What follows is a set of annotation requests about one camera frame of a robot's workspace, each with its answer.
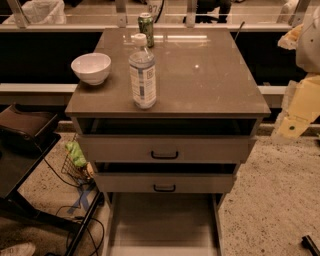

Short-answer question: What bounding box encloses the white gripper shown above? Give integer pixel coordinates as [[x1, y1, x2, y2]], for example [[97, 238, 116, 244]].
[[271, 73, 320, 144]]

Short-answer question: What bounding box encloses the clear plastic water bottle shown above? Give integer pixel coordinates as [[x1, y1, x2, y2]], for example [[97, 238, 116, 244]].
[[129, 33, 157, 109]]

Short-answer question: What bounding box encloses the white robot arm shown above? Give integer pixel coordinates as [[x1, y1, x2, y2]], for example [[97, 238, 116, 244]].
[[271, 7, 320, 143]]

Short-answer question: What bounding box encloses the green soda can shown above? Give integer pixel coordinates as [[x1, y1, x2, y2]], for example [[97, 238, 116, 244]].
[[138, 12, 154, 48]]

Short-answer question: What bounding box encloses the black object on floor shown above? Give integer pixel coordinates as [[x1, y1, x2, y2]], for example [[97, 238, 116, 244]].
[[302, 235, 320, 256]]

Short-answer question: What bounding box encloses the grey drawer cabinet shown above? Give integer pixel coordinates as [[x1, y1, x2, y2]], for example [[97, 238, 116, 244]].
[[64, 27, 272, 256]]

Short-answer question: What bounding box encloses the open bottom drawer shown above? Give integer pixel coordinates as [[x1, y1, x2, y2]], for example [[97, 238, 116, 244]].
[[102, 193, 224, 256]]

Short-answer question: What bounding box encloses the white ceramic bowl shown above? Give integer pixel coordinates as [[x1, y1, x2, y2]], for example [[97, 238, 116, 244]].
[[71, 53, 111, 85]]

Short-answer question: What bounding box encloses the green plush toy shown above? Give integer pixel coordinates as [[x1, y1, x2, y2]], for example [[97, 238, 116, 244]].
[[65, 141, 87, 168]]

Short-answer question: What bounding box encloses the black cart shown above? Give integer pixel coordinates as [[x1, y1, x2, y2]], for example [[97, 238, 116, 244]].
[[0, 104, 103, 256]]

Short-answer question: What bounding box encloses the white plastic bag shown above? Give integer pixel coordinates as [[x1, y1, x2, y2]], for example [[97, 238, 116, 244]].
[[2, 0, 67, 25]]

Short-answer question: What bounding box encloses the white shoe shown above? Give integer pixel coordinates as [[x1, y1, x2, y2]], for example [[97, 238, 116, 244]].
[[0, 242, 36, 256]]

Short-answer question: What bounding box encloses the middle drawer with black handle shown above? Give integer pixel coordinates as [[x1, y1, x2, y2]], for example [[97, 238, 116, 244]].
[[94, 173, 234, 193]]

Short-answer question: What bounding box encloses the drawer with black handle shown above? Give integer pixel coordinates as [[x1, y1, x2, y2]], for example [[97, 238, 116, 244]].
[[94, 173, 234, 193], [78, 135, 256, 163]]

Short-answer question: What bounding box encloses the upper drawer with black handle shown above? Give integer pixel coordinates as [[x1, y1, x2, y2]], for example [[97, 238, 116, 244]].
[[78, 135, 256, 163]]

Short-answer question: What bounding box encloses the wire basket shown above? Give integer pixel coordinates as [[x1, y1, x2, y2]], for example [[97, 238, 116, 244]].
[[61, 135, 93, 184]]

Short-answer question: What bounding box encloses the black cable on floor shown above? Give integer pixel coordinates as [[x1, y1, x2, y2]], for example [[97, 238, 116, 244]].
[[43, 156, 106, 256]]

